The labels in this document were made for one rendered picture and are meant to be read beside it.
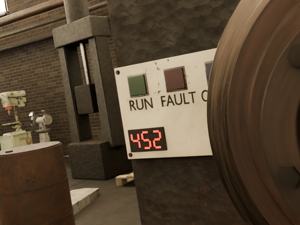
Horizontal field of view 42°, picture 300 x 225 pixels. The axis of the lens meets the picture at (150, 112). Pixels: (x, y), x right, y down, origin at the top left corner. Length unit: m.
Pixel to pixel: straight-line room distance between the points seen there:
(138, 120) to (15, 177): 2.46
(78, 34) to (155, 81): 5.35
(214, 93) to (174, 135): 0.20
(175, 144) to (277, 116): 0.33
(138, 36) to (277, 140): 0.42
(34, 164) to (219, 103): 2.67
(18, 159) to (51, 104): 6.31
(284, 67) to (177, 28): 0.34
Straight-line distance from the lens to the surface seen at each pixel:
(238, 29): 0.52
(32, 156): 3.11
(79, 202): 4.54
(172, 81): 0.70
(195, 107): 0.69
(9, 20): 9.17
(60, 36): 6.40
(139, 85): 0.73
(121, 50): 0.78
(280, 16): 0.49
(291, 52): 0.40
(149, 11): 0.75
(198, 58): 0.68
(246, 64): 0.49
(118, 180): 5.32
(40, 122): 9.11
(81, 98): 6.17
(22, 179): 3.14
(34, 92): 9.74
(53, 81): 9.26
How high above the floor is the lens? 1.19
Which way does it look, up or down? 3 degrees down
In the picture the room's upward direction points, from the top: 9 degrees counter-clockwise
